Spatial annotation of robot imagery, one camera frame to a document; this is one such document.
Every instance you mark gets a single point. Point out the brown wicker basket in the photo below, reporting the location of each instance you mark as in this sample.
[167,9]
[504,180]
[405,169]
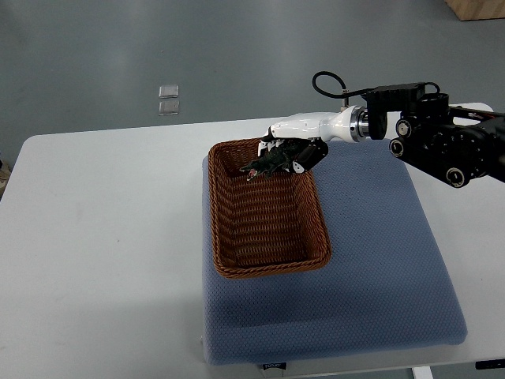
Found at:
[266,226]

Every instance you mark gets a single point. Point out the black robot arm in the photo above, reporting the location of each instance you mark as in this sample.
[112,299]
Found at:
[452,144]

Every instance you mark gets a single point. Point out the blue-grey foam cushion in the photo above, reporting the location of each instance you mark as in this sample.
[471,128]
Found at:
[385,287]

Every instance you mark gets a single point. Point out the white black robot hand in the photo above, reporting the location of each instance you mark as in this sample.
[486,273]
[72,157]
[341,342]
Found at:
[311,132]

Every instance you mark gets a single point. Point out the dark toy crocodile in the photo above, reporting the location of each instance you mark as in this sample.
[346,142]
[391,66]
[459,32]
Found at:
[279,156]

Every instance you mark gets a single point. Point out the upper metal floor plate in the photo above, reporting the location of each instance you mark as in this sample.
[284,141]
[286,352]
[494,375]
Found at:
[168,91]

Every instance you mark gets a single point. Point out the wooden box corner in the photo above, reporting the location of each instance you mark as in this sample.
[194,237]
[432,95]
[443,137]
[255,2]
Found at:
[477,10]

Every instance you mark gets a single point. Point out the black table control panel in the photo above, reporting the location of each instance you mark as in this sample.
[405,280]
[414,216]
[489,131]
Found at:
[490,364]

